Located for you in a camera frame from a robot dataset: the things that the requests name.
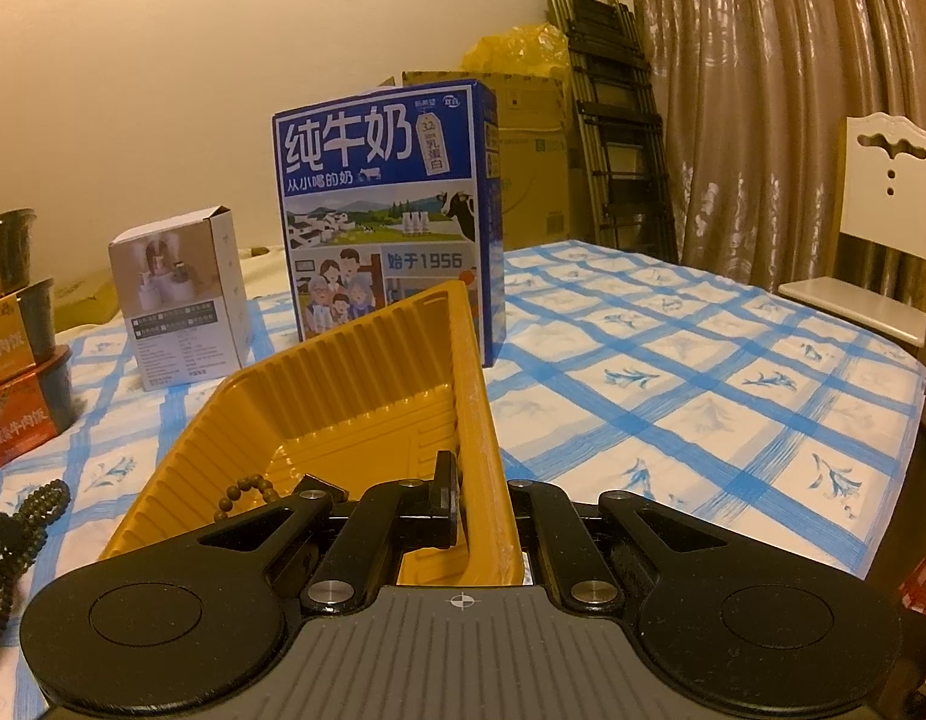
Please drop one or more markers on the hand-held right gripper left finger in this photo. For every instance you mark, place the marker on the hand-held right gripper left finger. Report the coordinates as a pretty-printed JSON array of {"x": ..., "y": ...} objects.
[{"x": 444, "y": 491}]

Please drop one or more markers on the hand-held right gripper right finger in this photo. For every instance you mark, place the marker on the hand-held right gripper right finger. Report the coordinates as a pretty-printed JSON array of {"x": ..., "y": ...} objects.
[{"x": 541, "y": 517}]

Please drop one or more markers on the yellow ribbed plastic tray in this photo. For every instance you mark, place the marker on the yellow ribbed plastic tray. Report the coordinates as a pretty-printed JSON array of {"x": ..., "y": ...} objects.
[{"x": 358, "y": 390}]

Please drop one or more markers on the red rim instant rice bowl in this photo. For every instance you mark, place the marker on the red rim instant rice bowl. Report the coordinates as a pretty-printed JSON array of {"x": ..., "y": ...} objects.
[{"x": 24, "y": 420}]

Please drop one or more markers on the blue checked tablecloth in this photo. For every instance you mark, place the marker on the blue checked tablecloth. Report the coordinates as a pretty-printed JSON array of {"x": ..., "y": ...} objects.
[{"x": 658, "y": 390}]

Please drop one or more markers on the dark instant rice bowl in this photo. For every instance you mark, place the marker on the dark instant rice bowl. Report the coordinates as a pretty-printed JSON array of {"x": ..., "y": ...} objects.
[{"x": 9, "y": 247}]

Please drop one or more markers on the small white product box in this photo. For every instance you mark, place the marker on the small white product box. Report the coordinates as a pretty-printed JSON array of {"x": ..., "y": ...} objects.
[{"x": 181, "y": 300}]

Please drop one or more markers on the blue milk carton box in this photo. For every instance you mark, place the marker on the blue milk carton box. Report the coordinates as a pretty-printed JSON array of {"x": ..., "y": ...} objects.
[{"x": 373, "y": 202}]

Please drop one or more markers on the large cardboard box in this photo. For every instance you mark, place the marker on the large cardboard box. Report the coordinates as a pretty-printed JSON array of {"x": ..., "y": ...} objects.
[{"x": 534, "y": 165}]

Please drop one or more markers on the red patterned cloth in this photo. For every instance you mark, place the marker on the red patterned cloth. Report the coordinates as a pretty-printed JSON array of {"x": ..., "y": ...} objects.
[{"x": 924, "y": 577}]

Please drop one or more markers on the folded metal step ladder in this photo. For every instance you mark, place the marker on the folded metal step ladder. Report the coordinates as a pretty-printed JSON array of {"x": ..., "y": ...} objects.
[{"x": 620, "y": 127}]

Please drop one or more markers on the yellow plastic bag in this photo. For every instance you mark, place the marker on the yellow plastic bag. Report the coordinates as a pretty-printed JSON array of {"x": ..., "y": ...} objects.
[{"x": 515, "y": 49}]

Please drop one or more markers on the white wooden chair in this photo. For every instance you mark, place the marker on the white wooden chair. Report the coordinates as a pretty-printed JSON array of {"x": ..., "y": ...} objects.
[{"x": 886, "y": 202}]

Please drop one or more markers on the brown patterned curtain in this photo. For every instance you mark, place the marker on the brown patterned curtain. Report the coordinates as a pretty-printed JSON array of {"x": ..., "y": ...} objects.
[{"x": 770, "y": 90}]

